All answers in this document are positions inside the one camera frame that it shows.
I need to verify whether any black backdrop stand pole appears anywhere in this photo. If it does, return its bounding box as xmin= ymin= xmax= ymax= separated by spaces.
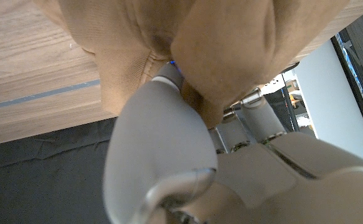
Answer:
xmin=280 ymin=86 xmax=300 ymax=132

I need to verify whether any brown jacket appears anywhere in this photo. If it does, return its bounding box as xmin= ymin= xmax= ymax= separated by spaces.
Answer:
xmin=33 ymin=0 xmax=352 ymax=129

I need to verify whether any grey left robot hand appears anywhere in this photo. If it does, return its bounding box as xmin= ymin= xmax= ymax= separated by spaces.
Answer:
xmin=102 ymin=62 xmax=363 ymax=224

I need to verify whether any grey tape outline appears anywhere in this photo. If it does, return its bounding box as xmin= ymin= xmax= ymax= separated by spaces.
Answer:
xmin=0 ymin=79 xmax=101 ymax=113

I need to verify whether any black backdrop cloth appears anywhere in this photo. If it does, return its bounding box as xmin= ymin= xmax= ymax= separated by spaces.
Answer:
xmin=0 ymin=117 xmax=120 ymax=224

